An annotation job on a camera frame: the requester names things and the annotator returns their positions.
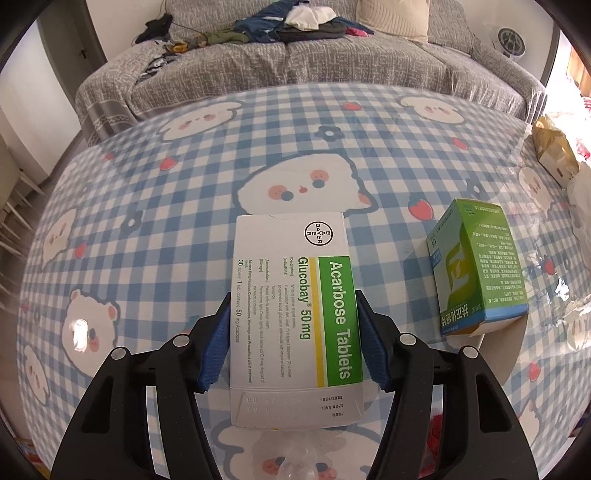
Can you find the pink clear plastic bag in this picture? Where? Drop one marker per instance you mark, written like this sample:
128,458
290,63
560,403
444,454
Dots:
585,150

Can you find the olive green cloth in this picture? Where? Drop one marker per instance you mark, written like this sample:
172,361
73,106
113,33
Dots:
226,37

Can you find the grey sofa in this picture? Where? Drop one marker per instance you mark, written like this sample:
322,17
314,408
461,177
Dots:
277,64

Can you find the beige pillow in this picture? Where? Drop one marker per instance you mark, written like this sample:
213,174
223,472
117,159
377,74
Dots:
392,18

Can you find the white medicine box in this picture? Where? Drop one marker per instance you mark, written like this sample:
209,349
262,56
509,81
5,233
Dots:
286,286

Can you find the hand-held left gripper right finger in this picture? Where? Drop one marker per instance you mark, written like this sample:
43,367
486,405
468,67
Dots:
376,346

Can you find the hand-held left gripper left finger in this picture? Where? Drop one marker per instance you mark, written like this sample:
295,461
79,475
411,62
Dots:
217,346

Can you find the red mesh net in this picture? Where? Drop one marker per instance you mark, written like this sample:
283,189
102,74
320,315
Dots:
436,438

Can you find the beige dining chair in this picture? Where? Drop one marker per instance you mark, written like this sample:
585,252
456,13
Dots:
18,203

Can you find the white plastic bag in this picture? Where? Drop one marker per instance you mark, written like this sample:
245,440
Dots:
581,198

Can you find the striped cloth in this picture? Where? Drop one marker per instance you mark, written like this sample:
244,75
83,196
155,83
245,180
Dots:
152,67

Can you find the white cloth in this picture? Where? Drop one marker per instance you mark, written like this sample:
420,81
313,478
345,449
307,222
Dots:
307,16

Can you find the pink cloth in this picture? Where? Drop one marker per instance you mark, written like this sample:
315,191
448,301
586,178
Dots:
356,31

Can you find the grey door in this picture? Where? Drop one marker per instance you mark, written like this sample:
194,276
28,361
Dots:
90,27

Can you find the black bag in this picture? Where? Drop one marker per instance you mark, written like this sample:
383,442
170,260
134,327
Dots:
154,27

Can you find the small fan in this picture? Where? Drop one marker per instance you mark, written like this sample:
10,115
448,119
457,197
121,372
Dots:
511,41

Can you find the black garment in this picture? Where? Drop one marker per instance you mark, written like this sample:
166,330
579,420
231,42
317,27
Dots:
314,33

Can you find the kraft paper box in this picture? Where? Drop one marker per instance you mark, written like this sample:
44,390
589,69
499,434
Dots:
554,147

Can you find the green medicine box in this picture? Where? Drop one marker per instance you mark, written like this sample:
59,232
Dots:
480,267

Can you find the blue checkered tablecloth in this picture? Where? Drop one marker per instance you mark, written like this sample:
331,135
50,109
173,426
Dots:
184,230

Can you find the blue jacket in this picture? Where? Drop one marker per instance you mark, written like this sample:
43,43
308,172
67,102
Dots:
258,25

